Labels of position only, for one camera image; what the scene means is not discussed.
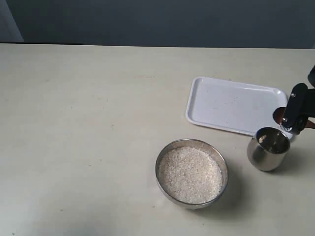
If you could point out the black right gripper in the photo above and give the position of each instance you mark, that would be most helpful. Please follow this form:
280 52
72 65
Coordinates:
300 107

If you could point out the dark red wooden spoon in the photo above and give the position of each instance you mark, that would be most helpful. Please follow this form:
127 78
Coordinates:
278 115

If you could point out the stainless steel cup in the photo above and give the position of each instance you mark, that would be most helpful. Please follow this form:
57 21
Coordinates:
268 148

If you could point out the wide steel bowl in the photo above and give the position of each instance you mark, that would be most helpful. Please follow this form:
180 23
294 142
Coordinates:
207 148

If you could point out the white rice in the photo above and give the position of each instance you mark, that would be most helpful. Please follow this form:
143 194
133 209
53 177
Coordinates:
190 175

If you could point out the white rectangular plastic tray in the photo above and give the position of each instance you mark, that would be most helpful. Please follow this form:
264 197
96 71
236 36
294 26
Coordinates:
233 106

